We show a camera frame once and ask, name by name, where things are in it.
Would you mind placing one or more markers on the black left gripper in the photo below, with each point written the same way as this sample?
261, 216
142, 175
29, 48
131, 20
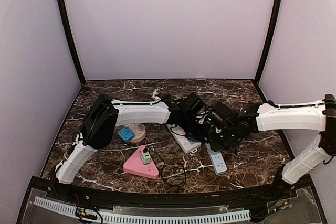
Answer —
203, 134

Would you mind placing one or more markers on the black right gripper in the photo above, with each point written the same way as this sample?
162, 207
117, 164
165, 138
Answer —
216, 146

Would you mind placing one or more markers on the white multi-socket power strip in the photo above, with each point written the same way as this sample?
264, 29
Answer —
187, 145

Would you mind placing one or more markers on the light blue power strip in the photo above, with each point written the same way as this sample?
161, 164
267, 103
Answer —
217, 160

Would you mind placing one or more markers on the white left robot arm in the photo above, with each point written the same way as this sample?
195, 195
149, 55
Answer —
105, 115

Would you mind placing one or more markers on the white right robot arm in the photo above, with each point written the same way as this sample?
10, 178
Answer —
317, 116

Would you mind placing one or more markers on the round pink power socket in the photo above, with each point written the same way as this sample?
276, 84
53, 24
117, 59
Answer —
139, 130

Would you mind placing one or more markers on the blue square plug adapter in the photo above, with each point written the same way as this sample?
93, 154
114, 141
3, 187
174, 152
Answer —
126, 134

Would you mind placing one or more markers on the pink triangular power socket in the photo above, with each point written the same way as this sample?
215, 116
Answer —
134, 166

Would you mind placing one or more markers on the green charger adapter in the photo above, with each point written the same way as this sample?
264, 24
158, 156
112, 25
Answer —
145, 157

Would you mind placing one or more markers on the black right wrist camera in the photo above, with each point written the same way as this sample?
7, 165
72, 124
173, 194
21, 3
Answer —
222, 116

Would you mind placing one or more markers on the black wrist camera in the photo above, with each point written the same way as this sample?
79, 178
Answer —
192, 104
222, 116

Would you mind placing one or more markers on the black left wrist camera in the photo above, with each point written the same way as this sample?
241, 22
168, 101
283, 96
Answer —
192, 104

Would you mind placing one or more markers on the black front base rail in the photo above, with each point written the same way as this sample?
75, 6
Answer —
300, 204

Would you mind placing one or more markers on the white slotted cable tray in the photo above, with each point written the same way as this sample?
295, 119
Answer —
145, 215

